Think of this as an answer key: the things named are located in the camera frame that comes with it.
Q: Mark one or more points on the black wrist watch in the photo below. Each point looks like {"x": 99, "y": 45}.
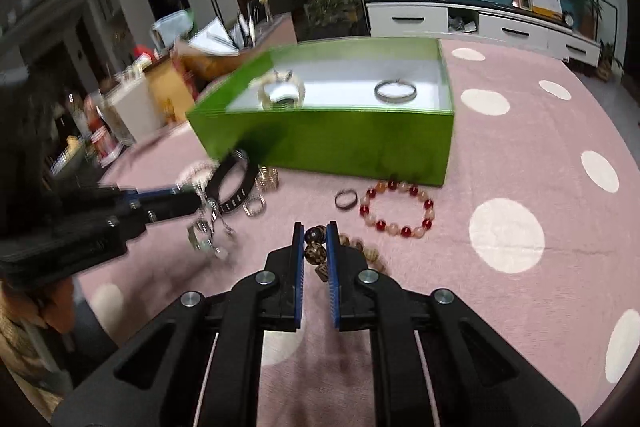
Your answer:
{"x": 235, "y": 194}

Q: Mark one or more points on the white and yellow desk calendar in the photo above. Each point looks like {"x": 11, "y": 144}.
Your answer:
{"x": 546, "y": 6}

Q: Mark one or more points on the green cardboard box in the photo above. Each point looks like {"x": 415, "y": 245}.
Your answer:
{"x": 325, "y": 142}

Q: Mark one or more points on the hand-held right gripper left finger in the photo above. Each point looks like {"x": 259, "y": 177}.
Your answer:
{"x": 298, "y": 277}

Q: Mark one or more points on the white television cabinet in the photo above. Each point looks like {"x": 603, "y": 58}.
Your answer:
{"x": 420, "y": 18}

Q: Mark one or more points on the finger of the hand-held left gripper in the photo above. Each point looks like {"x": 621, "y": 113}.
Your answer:
{"x": 172, "y": 208}
{"x": 165, "y": 194}

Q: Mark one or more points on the cream wrist watch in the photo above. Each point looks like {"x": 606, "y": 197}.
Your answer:
{"x": 300, "y": 89}

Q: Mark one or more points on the small picture frame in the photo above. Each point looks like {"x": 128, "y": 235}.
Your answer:
{"x": 523, "y": 2}

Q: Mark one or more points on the yellow bear print box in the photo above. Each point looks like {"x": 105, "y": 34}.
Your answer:
{"x": 170, "y": 92}

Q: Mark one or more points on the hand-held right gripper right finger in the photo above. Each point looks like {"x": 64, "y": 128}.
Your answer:
{"x": 334, "y": 277}

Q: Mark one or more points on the bushy potted plant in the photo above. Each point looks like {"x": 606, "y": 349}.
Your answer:
{"x": 330, "y": 14}

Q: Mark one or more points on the silver bangle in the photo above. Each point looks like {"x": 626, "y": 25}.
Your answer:
{"x": 395, "y": 100}

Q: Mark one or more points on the small floor potted plant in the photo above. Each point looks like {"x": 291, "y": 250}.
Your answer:
{"x": 610, "y": 62}

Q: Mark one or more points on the small alarm clock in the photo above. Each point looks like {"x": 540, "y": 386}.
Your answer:
{"x": 569, "y": 19}

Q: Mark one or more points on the cardboard box with pens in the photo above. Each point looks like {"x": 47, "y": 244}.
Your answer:
{"x": 215, "y": 52}

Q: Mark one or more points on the pink polka dot tablecloth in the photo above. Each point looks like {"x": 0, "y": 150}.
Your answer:
{"x": 525, "y": 157}

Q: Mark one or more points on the tall potted plant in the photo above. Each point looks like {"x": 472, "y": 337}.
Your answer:
{"x": 592, "y": 14}

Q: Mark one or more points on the white box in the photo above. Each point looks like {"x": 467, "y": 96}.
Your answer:
{"x": 130, "y": 112}

